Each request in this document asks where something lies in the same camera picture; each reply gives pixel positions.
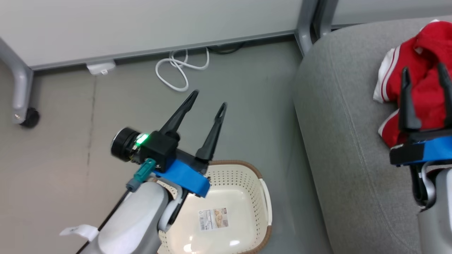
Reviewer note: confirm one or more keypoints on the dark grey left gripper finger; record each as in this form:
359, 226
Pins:
178, 118
212, 137

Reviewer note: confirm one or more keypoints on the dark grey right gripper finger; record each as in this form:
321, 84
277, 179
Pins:
408, 109
448, 102

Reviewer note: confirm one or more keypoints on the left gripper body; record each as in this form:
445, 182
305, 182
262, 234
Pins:
183, 176

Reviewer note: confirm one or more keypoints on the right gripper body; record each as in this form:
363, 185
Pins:
438, 148

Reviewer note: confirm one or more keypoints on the red clothing with white trim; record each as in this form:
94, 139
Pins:
427, 84

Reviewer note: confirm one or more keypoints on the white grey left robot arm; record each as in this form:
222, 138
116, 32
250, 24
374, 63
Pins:
134, 218

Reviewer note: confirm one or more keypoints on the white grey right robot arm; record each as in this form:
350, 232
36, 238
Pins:
438, 211

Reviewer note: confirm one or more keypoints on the cream perforated laundry basket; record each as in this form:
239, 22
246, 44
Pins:
233, 190

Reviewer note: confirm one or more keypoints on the printed basket label sticker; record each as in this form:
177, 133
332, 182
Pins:
213, 218

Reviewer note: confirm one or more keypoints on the grey fabric sofa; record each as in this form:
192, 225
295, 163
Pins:
346, 141

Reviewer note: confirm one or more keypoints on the white power adapter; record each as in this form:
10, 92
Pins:
101, 67

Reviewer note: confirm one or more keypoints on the white paper tag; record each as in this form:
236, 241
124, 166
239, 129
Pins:
79, 231

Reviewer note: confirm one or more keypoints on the black caster wheel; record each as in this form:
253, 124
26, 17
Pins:
31, 118

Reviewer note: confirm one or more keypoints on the grey curved partition leg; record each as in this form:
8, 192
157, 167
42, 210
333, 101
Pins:
19, 77

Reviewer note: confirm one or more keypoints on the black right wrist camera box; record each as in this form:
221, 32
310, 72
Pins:
406, 155

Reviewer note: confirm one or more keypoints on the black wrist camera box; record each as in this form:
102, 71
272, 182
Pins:
406, 155
159, 148

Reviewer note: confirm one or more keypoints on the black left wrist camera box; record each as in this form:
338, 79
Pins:
159, 148

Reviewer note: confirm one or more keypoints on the grey metal partition post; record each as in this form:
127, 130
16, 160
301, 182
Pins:
305, 24
325, 16

